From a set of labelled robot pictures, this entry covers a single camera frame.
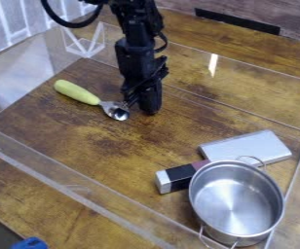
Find black strip on table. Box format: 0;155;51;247
194;8;280;35

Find silver flat rectangular box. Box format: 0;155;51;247
198;129;292;166

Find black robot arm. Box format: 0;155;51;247
81;0;169;115

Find blue object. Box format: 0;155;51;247
10;237;49;249

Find silver metal pot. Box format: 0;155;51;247
188;157;285;249

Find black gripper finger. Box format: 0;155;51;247
151;81;162;114
138;88;154;115

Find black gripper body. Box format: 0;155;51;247
115;38;169;106

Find spoon with yellow handle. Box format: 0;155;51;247
54;80;129;121

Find black and silver block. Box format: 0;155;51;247
155;160;210;195

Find clear acrylic enclosure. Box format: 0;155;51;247
0;25;300;249

